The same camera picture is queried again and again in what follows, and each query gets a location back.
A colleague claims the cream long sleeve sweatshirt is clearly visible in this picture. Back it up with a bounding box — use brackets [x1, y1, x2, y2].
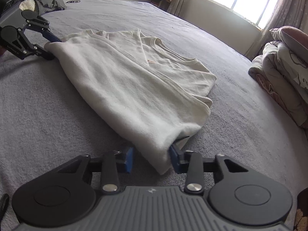
[45, 29, 217, 174]

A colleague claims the white plush toy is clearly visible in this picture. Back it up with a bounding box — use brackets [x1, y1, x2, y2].
[19, 0, 39, 13]

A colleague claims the black label on sheet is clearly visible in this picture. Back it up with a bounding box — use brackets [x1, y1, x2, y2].
[66, 0, 80, 4]

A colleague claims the folded grey pink quilt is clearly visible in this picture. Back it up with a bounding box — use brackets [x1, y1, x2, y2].
[249, 41, 307, 129]

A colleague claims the grey pink pillow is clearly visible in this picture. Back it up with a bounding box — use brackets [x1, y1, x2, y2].
[269, 26, 308, 64]

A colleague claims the right side window curtain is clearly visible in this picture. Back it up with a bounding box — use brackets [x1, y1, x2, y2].
[244, 0, 307, 60]

